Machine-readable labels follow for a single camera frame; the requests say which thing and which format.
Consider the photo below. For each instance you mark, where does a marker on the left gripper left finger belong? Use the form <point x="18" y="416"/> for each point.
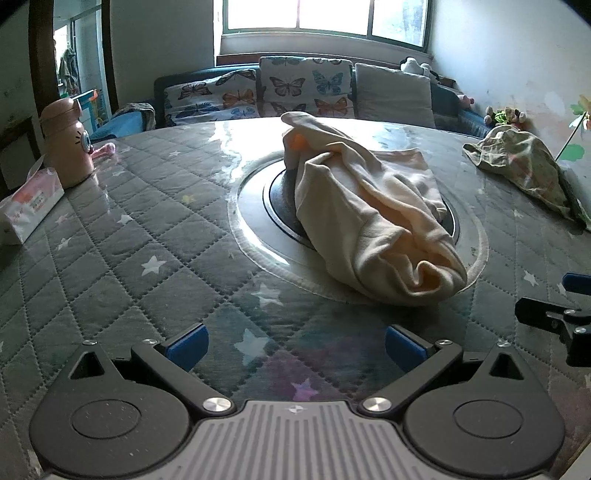
<point x="106" y="417"/>

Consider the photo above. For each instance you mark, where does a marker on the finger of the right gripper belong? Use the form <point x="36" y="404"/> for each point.
<point x="571" y="326"/>
<point x="577" y="283"/>

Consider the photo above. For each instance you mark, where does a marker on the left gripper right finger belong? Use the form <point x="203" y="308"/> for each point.
<point x="468" y="414"/>

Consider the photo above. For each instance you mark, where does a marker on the cream beige garment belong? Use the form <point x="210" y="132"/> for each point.
<point x="373" y="217"/>

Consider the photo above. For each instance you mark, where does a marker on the green floral garment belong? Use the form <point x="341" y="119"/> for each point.
<point x="524" y="160"/>

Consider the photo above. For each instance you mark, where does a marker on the paper pinwheel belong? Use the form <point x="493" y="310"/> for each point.
<point x="573" y="150"/>

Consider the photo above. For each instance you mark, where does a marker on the colourful plush toy pile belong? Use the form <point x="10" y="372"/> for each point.
<point x="507" y="116"/>

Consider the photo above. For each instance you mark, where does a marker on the blue sofa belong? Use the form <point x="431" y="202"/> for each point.
<point x="449" y="112"/>

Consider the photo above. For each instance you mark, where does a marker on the pink tissue pack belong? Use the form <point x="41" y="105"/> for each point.
<point x="23" y="211"/>

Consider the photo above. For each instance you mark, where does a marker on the pink cartoon water bottle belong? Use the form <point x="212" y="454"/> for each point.
<point x="67" y="145"/>

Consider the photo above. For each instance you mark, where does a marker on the small pink toy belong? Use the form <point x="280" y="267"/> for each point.
<point x="105" y="150"/>

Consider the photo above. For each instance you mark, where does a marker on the plain grey cushion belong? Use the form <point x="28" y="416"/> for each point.
<point x="388" y="95"/>

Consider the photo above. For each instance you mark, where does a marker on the white plush toy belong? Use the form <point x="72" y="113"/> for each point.
<point x="412" y="66"/>

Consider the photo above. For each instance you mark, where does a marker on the window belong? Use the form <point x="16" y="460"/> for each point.
<point x="405" y="23"/>

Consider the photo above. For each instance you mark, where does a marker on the upright butterfly pillow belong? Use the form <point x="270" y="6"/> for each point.
<point x="319" y="86"/>

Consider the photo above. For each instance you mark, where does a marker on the left butterfly pillow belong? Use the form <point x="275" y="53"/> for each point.
<point x="231" y="96"/>

